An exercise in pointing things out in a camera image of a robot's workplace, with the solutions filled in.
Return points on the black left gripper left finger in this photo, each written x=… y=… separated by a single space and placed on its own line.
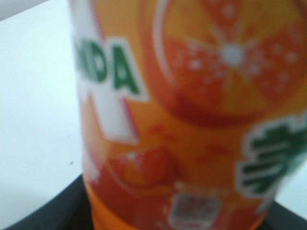
x=67 y=210

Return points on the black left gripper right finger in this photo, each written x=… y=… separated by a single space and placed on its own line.
x=280 y=218

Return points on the orange soda plastic bottle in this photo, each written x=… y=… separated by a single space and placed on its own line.
x=193 y=112

